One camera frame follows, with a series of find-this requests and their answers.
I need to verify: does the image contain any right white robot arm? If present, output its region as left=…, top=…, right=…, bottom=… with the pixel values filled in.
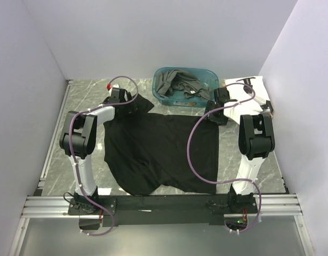
left=205, top=87, right=275, bottom=213

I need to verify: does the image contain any black mounting beam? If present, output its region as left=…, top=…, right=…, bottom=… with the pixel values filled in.
left=68, top=194, right=258, bottom=229

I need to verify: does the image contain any grey t shirt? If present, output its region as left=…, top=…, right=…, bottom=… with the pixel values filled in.
left=156, top=69, right=211, bottom=101

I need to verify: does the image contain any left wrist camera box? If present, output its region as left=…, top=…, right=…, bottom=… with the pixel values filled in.
left=106, top=83, right=120, bottom=93

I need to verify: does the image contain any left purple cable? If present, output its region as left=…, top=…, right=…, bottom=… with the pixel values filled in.
left=69, top=76, right=139, bottom=237

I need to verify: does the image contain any purple cable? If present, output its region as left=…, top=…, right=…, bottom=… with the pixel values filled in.
left=186, top=82, right=262, bottom=235
left=69, top=76, right=139, bottom=237

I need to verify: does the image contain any black t shirt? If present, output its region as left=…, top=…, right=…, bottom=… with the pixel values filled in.
left=103, top=95, right=216, bottom=195

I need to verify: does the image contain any folded white printed t shirt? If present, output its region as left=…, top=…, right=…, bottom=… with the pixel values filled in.
left=224, top=76, right=274, bottom=114

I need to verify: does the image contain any teal plastic basket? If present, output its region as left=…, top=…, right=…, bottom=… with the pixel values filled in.
left=152, top=67, right=219, bottom=108

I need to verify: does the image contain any aluminium frame rail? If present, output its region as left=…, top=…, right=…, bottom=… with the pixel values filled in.
left=21, top=194, right=303, bottom=219

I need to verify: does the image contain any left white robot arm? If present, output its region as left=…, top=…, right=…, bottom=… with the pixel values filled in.
left=59, top=87, right=138, bottom=214

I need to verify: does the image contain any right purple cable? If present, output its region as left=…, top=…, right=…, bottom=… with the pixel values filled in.
left=186, top=82, right=262, bottom=235

